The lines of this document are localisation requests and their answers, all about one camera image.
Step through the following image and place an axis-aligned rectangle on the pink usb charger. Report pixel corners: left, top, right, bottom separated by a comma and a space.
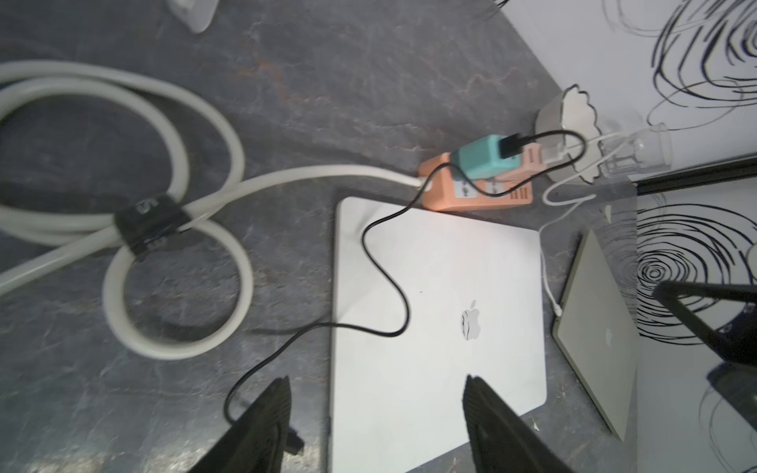
518, 143, 547, 179

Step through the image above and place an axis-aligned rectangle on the silver grey laptop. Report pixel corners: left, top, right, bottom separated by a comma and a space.
552, 232, 640, 441

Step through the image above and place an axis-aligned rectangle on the white apple laptop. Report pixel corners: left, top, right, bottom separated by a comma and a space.
328, 197, 547, 472

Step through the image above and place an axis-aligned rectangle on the clear drinking glass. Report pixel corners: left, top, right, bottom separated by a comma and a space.
599, 123, 673, 177

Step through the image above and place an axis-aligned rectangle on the teal usb charger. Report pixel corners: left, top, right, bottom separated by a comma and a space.
449, 134, 522, 181

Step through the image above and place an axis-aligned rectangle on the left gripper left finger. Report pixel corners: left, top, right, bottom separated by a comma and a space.
189, 376, 292, 473

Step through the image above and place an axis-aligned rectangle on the orange power strip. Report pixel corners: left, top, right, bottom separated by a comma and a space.
421, 168, 534, 212

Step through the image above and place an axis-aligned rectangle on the black charging cable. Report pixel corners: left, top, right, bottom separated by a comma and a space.
223, 129, 587, 456

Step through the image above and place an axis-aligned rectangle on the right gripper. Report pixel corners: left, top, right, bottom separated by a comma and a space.
654, 281, 756, 367

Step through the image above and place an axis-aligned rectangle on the thick white power cord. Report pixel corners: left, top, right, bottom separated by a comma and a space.
0, 58, 425, 362

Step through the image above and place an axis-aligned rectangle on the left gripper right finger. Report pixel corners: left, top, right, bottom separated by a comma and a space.
462, 376, 571, 472

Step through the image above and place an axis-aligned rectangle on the white charging cable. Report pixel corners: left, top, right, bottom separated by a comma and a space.
536, 131, 635, 318

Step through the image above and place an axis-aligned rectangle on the white scalloped bowl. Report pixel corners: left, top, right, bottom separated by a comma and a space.
534, 84, 604, 185

